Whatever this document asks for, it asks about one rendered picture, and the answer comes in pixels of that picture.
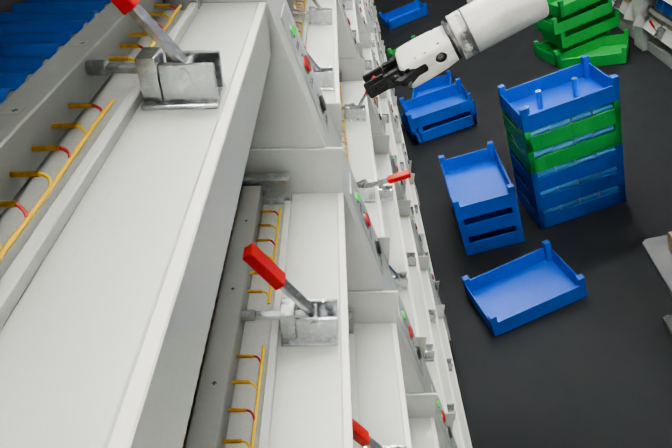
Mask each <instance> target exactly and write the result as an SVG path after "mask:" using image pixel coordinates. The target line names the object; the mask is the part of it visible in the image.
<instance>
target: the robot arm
mask: <svg viewBox="0 0 672 448"><path fill-rule="evenodd" d="M467 3H468V4H466V5H465V6H463V7H461V8H459V9H458V10H456V11H454V12H452V13H451V14H449V15H447V16H445V17H446V20H447V23H444V21H442V22H441V24H442V25H441V26H439V27H437V28H434V29H432V30H430V31H428V32H426V33H424V34H422V35H420V36H418V37H416V38H414V39H412V40H410V41H409V42H407V43H405V44H403V45H402V46H400V47H399V48H398V49H397V50H396V53H395V54H394V55H393V56H392V58H390V60H388V61H386V62H385V63H383V64H382V65H381V66H379V67H377V68H375V69H373V70H372V71H370V72H368V73H366V74H364V75H363V76H362V78H363V80H364V82H365V83H364V84H363V86H364V88H365V90H366V91H367V93H368V95H369V96H370V98H374V97H376V96H378V95H380V94H381V93H383V92H385V91H387V90H389V89H393V88H394V87H396V86H403V87H405V86H406V85H408V86H409V87H410V88H416V87H418V86H420V85H421V84H423V83H425V82H427V81H428V80H430V79H432V78H433V77H435V76H437V75H438V74H440V73H441V72H443V71H445V70H446V69H448V68H449V67H450V66H452V65H453V64H454V63H456V62H457V61H458V60H461V59H462V57H461V55H463V54H464V56H465V58H466V59H469V58H470V57H472V56H474V55H476V54H478V53H480V52H482V51H484V50H485V49H487V48H489V47H491V46H493V45H495V44H497V43H498V42H500V41H502V40H504V39H506V38H508V37H510V36H512V35H513V34H515V33H517V32H519V31H521V30H523V29H525V28H526V27H528V26H530V25H532V24H534V23H536V22H538V21H540V20H541V19H543V18H545V17H547V16H548V14H549V6H548V2H547V0H467ZM381 67H382V68H381ZM402 71H404V72H405V75H404V76H403V74H402ZM396 74H399V75H396ZM373 76H376V77H375V78H373V79H372V77H373Z"/></svg>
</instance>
